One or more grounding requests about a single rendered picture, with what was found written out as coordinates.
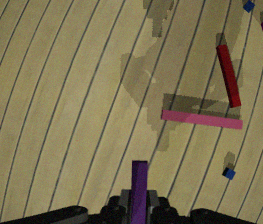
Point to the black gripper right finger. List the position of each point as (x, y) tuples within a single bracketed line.
[(165, 214)]

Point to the dark red rod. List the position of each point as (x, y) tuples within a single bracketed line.
[(228, 75)]

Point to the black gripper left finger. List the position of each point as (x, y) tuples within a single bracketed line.
[(117, 211)]

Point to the purple rod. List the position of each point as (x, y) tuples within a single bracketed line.
[(139, 189)]

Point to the pink rod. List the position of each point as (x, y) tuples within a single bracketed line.
[(201, 119)]

